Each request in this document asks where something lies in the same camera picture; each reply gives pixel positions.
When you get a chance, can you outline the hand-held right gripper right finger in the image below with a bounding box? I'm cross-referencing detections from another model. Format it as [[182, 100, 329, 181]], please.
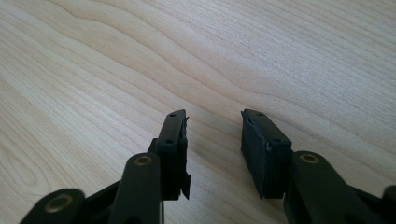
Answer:
[[240, 108, 294, 201]]

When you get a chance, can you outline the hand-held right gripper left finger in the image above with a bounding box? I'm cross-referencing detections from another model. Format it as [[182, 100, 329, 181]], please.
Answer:
[[154, 108, 191, 202]]

